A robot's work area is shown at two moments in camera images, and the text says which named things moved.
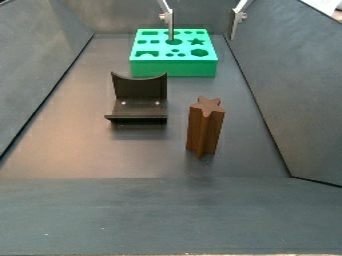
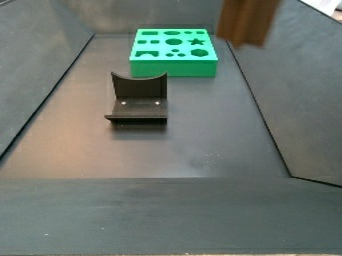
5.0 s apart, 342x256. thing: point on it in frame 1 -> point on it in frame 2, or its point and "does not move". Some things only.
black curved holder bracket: [140, 99] does not move
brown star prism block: [204, 123] -> [243, 21]
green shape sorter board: [187, 56] does not move
